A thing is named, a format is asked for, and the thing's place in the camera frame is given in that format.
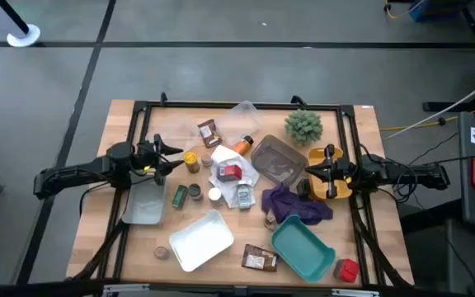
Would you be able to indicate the white plastic bin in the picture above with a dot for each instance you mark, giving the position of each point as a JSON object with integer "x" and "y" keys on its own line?
{"x": 200, "y": 241}

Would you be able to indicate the green artificial succulent plant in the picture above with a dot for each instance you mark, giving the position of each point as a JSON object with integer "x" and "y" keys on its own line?
{"x": 303, "y": 127}

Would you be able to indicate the teal plastic bin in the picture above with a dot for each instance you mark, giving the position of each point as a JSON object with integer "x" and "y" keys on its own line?
{"x": 303, "y": 249}

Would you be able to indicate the smoky translucent plastic bin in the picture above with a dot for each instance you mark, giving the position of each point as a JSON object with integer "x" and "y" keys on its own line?
{"x": 276, "y": 161}

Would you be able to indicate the small cork-lid spice jar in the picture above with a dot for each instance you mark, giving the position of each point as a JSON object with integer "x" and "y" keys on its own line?
{"x": 207, "y": 160}
{"x": 161, "y": 253}

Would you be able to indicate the dark-lid spice jar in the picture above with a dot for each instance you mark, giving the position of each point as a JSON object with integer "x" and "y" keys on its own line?
{"x": 195, "y": 191}

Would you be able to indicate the light grey plastic bin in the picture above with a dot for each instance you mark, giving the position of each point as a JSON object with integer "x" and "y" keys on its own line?
{"x": 144, "y": 204}

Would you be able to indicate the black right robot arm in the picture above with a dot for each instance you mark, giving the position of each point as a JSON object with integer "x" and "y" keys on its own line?
{"x": 406, "y": 173}

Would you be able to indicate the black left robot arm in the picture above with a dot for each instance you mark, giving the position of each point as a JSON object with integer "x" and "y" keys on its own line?
{"x": 76, "y": 171}

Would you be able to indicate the white-lid spice jar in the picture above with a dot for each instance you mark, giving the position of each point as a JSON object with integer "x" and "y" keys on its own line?
{"x": 214, "y": 194}

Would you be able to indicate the white cloth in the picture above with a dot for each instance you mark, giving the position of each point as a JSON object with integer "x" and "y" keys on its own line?
{"x": 225, "y": 158}

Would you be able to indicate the yellow plastic bin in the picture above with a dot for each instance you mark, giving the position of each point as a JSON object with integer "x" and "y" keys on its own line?
{"x": 315, "y": 156}

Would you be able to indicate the orange spice bottle black cap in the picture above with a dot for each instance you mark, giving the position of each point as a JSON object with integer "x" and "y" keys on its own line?
{"x": 242, "y": 146}

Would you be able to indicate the purple cloth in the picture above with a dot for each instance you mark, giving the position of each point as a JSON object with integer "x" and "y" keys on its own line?
{"x": 287, "y": 204}

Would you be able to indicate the black pole white base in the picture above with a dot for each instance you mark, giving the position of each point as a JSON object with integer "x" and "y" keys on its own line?
{"x": 23, "y": 37}

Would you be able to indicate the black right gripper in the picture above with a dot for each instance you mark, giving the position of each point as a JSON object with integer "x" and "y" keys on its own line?
{"x": 340, "y": 171}

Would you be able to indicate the blue box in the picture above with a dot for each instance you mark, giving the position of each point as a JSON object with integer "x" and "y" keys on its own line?
{"x": 423, "y": 12}

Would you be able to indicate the red spice tin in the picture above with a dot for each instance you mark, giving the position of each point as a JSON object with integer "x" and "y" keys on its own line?
{"x": 229, "y": 173}
{"x": 348, "y": 271}

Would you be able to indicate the yellow-lid spice jar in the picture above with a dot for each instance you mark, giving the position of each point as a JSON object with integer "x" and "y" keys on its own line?
{"x": 191, "y": 161}

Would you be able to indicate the black crossbar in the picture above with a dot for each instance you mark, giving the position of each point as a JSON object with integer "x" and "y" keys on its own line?
{"x": 35, "y": 290}

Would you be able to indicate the clear labelled spice jar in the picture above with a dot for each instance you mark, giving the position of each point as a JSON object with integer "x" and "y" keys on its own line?
{"x": 244, "y": 197}

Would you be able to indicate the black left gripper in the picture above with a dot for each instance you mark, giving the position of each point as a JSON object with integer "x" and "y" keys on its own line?
{"x": 144, "y": 158}

